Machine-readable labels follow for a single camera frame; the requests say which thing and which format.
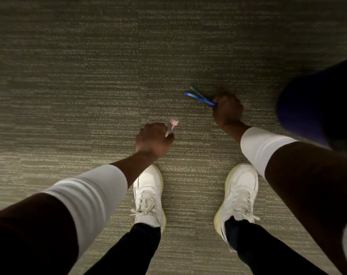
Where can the person's left hand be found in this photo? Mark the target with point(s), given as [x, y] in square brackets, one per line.
[152, 141]

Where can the person's right hand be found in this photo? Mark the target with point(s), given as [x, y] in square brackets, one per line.
[227, 110]

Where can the person's right fingers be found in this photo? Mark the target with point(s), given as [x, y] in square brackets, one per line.
[219, 104]

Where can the person's left fingers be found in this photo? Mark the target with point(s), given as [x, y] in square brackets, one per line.
[162, 129]

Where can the pink marker pen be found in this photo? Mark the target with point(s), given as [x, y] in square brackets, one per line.
[171, 125]

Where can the blue pen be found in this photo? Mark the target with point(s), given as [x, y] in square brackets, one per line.
[200, 99]

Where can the teal pen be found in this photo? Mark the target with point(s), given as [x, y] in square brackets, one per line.
[197, 92]

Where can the person's right forearm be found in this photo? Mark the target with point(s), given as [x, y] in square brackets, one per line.
[299, 174]

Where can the person's left forearm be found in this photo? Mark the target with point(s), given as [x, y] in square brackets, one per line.
[76, 203]

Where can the white left sneaker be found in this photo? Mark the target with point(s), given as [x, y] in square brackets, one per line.
[149, 194]

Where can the white sneaker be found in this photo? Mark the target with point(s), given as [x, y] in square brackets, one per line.
[149, 194]
[238, 194]

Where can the white right sneaker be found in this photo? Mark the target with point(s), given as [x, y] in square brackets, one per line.
[238, 194]

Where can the dark purple rounded object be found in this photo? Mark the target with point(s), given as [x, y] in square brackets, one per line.
[319, 105]

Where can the person's left trouser leg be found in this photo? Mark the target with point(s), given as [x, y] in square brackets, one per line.
[130, 252]

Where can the person's trouser leg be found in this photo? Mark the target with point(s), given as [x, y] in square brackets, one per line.
[265, 252]
[130, 252]

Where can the person's right trouser leg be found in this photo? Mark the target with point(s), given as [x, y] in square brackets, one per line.
[265, 252]

